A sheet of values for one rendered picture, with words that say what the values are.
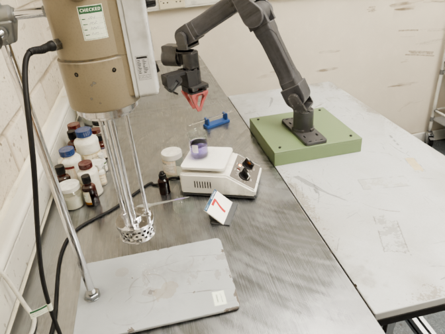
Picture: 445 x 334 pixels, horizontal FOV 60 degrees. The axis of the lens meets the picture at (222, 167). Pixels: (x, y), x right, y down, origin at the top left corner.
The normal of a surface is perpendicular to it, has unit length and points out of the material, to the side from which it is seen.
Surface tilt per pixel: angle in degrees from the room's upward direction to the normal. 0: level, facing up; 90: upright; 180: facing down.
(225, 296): 0
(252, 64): 90
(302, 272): 0
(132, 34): 90
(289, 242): 0
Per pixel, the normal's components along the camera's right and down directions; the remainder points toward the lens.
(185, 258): -0.07, -0.86
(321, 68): 0.20, 0.47
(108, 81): 0.49, 0.40
